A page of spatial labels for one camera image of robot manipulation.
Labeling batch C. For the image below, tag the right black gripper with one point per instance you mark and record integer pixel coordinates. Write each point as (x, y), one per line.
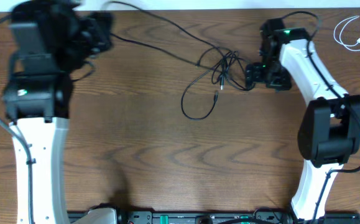
(254, 74)

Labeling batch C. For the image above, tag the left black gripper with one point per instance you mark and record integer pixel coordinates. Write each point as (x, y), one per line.
(100, 35)

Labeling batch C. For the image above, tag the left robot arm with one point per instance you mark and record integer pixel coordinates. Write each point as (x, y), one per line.
(53, 41)

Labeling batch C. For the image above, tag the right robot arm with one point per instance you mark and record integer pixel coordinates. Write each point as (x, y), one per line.
(330, 130)

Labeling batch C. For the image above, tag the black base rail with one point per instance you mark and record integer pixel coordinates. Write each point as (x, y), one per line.
(265, 215)

